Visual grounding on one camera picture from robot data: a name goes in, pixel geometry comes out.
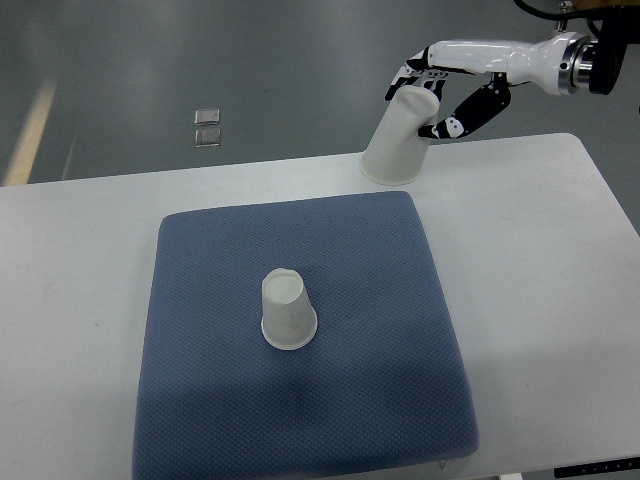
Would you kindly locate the white paper cup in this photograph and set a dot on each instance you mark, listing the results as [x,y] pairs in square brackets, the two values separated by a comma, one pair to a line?
[396,153]
[289,321]

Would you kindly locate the white paper cup on cushion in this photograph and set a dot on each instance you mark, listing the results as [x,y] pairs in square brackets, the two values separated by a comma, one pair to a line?
[289,321]

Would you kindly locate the blue grey square cushion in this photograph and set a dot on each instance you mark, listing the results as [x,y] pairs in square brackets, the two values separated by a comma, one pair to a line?
[382,384]

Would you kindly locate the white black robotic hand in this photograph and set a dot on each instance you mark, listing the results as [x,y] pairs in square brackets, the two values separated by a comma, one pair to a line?
[559,66]

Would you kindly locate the black table control panel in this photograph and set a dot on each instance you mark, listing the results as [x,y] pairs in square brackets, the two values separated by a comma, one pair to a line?
[597,468]

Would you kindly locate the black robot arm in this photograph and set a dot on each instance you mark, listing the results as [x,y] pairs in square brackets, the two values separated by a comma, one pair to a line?
[614,25]

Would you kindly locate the upper metal floor plate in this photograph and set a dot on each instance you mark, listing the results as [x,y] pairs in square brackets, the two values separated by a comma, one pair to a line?
[207,116]

